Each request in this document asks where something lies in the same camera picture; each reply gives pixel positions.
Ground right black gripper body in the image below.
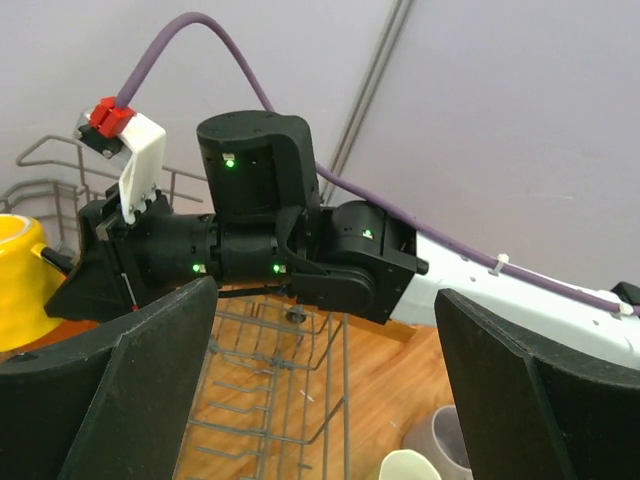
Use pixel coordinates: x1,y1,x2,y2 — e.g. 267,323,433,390
78,189,220,305

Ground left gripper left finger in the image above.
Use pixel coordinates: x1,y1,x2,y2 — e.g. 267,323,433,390
1,278,218,479

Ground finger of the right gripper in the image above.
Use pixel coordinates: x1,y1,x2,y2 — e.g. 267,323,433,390
43,246,125,321

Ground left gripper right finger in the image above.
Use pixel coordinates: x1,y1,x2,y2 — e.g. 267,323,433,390
434,289,639,479

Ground yellow enamel mug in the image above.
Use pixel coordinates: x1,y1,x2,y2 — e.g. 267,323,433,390
1,213,73,353

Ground cream ceramic mug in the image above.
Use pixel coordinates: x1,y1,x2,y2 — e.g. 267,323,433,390
376,449,442,480

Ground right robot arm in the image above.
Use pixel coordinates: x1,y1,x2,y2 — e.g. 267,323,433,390
45,110,639,369

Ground lilac ceramic mug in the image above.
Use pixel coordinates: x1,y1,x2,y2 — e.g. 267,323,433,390
401,405,473,480

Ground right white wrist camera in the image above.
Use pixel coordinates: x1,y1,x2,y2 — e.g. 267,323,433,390
74,97,166,225

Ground grey wire dish rack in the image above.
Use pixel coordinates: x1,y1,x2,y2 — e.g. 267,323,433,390
1,134,353,479

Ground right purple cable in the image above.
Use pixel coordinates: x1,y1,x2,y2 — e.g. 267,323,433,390
115,11,640,317

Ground right aluminium frame post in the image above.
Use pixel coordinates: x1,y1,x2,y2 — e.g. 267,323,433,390
326,0,414,177

